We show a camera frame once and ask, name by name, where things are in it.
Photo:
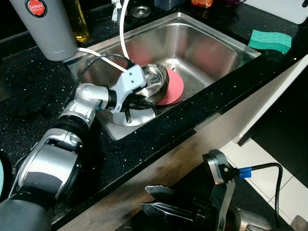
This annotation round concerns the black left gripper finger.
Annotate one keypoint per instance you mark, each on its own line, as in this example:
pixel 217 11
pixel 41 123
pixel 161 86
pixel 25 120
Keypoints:
pixel 127 116
pixel 151 102

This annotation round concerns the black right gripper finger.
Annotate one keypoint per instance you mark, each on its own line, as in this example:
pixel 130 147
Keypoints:
pixel 166 212
pixel 163 191

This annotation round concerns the stainless steel bowl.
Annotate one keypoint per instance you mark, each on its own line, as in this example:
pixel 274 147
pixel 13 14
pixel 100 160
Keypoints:
pixel 156 82

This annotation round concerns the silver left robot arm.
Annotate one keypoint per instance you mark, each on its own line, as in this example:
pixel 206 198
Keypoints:
pixel 48 168

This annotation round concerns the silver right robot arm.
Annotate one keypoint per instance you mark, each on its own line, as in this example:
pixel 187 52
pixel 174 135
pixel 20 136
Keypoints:
pixel 250 224

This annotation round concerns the pink plate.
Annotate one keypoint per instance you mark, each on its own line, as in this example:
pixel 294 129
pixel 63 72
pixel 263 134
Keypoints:
pixel 175 86

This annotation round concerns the stainless steel sink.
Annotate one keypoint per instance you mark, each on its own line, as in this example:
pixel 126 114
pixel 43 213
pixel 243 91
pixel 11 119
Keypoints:
pixel 202 53

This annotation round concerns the round metal strainer cap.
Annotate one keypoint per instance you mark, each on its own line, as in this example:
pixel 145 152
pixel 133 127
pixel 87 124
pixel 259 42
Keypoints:
pixel 141 11

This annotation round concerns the white faucet connector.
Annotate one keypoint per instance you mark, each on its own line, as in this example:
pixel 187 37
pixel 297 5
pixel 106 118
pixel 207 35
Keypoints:
pixel 116 12

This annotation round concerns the yellow oil bottle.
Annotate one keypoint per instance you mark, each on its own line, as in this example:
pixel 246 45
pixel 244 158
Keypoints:
pixel 79 26

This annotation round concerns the dark container with fruit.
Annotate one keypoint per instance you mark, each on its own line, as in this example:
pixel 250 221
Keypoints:
pixel 168 5

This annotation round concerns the grey tumbler with red logo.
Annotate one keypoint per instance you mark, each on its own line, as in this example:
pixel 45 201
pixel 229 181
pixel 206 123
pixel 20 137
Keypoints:
pixel 48 33

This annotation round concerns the green sponge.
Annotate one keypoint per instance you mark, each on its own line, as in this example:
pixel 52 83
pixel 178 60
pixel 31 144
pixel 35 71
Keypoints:
pixel 269 41

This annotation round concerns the white cutting board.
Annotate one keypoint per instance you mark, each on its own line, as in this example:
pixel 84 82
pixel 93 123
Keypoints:
pixel 284 9

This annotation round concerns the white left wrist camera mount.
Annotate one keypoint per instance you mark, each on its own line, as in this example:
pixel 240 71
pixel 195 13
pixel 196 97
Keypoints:
pixel 131 79

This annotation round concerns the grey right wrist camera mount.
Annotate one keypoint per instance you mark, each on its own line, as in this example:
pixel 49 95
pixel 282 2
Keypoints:
pixel 216 166

